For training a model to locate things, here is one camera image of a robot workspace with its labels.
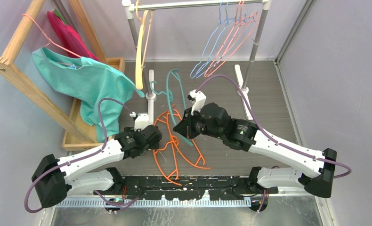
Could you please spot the beige plastic hanger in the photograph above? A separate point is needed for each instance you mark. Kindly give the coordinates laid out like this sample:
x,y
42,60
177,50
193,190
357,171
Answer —
x,y
142,43

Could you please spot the white slotted cable duct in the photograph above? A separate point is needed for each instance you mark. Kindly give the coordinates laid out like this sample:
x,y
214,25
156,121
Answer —
x,y
78,202

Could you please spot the red garment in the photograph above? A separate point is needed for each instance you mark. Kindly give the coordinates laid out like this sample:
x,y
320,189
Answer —
x,y
69,38

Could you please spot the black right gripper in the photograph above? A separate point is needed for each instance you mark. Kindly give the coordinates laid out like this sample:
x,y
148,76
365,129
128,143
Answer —
x,y
188,119

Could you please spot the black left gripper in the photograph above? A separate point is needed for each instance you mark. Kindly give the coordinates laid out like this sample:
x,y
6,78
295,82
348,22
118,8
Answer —
x,y
132,131

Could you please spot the wooden tray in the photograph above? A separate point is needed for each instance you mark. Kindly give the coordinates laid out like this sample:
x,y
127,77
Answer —
x,y
70,142

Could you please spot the teal plastic hanger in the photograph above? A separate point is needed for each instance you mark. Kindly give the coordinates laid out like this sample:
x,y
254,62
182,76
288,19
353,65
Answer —
x,y
168,93

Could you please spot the white metal clothes rack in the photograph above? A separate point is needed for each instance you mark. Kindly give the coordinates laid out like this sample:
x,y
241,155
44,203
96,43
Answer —
x,y
182,29

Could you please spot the blue wire hanger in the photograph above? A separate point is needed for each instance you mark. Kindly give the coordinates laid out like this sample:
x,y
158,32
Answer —
x,y
206,56
216,59

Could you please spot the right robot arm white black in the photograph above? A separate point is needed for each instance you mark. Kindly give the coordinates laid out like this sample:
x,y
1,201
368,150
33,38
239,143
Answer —
x,y
308,169

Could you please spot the pink hanger holding shirt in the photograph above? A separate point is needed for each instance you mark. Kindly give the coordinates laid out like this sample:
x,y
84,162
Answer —
x,y
50,41

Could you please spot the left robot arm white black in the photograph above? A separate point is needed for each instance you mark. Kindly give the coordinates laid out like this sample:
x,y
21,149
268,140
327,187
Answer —
x,y
57,178

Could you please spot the teal t-shirt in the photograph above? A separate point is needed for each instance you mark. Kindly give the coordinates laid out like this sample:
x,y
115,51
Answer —
x,y
102,89

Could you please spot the wooden clothes rack frame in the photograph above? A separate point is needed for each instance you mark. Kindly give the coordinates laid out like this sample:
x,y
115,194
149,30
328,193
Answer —
x,y
18,79

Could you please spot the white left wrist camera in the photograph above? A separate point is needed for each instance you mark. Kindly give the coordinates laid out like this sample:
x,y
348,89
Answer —
x,y
141,120

